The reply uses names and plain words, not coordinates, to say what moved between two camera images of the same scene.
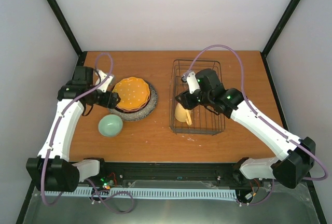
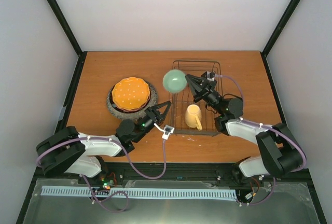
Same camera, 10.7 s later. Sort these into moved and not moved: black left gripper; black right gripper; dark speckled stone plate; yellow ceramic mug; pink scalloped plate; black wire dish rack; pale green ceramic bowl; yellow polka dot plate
Moved: yellow ceramic mug; black right gripper; black left gripper; pale green ceramic bowl
Not moved: pink scalloped plate; dark speckled stone plate; black wire dish rack; yellow polka dot plate
